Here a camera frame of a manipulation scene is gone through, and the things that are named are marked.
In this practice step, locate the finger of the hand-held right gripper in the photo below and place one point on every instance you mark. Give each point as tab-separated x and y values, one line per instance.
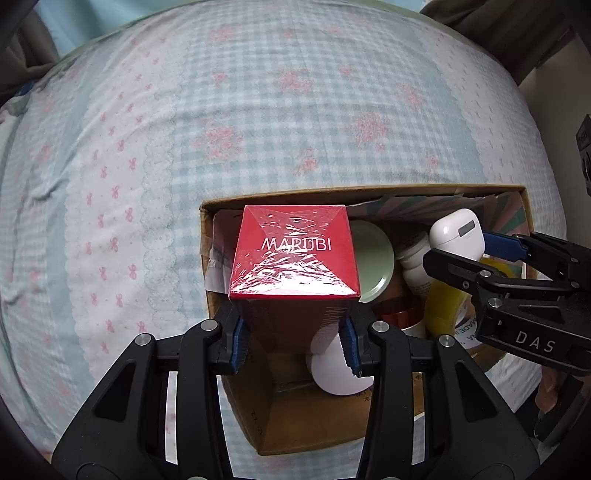
452	267
503	244

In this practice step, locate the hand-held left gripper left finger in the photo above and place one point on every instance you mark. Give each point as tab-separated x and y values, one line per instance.
238	344

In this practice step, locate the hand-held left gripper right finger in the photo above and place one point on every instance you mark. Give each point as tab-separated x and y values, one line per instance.
348	344

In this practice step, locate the jar with white lid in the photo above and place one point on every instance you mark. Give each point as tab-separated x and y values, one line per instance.
337	376

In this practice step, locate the white earbuds case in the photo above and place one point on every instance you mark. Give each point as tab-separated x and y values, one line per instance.
455	230

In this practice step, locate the white pill bottle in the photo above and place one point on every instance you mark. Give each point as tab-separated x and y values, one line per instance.
415	272

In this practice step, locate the yellow tape roll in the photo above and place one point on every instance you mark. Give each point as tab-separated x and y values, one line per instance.
443	304

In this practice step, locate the silver jar with red lid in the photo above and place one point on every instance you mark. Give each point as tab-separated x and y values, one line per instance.
397	317

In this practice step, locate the pale green jar lid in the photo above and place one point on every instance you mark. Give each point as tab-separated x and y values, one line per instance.
375	263

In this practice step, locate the cardboard box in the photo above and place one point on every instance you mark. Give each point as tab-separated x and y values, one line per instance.
277	415

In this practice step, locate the red rectangular box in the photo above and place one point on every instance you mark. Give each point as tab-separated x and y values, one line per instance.
295	258

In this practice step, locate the person's right hand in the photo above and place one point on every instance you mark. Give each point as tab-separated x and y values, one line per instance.
551	387

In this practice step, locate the blue checked floral bedsheet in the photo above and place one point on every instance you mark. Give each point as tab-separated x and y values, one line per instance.
138	161

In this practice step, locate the brown curtain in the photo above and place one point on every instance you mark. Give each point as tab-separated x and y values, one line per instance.
508	27
34	32

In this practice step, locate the light blue hanging cloth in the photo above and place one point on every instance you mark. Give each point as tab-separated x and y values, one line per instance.
83	11

